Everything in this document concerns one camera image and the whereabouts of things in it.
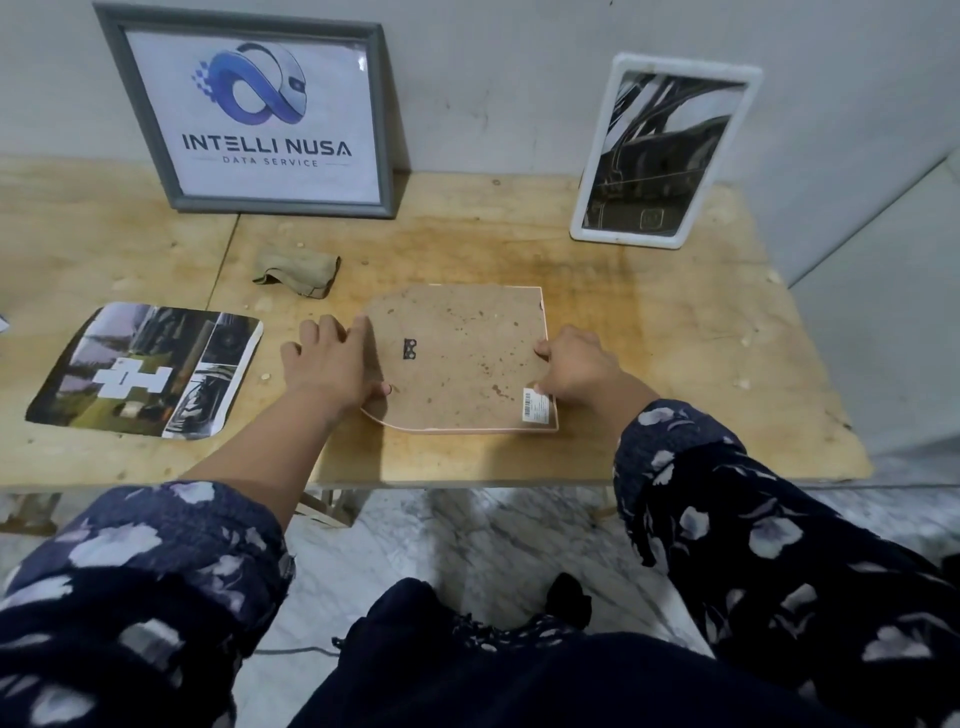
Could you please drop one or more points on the person's left hand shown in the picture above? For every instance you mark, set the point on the person's left hand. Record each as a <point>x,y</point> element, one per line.
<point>330,367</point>

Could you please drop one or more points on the person's right hand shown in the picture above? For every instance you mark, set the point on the person's right hand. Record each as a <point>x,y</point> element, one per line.
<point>589,371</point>

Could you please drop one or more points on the brown wiping cloth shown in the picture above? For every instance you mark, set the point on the brown wiping cloth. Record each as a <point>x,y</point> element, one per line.
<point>300,270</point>

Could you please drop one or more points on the pink arched photo frame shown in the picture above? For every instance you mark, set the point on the pink arched photo frame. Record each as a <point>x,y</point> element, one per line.
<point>480,432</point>

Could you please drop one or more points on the arched brown backing board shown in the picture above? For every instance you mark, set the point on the arched brown backing board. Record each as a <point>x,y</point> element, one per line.
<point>465,352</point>

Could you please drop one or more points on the white picture frame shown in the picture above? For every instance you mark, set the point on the white picture frame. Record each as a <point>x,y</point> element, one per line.
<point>630,237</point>

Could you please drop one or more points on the dark car photo print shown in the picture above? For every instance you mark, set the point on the dark car photo print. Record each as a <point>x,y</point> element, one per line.
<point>187,337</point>

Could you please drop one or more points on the grey framed Intelli Nusa sign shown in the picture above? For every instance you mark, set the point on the grey framed Intelli Nusa sign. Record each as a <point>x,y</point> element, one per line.
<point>285,206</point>

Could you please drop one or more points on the white logo print paper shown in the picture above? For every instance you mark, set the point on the white logo print paper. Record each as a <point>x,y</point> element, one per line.
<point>337,97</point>

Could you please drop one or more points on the person's left forearm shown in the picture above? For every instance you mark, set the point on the person's left forearm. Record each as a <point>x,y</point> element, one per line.
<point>150,585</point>

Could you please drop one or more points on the person's right forearm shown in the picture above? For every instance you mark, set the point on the person's right forearm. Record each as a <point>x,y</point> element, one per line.
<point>750,562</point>

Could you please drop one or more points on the person's dark clothing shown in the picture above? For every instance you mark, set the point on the person's dark clothing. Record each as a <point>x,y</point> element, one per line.
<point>487,675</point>

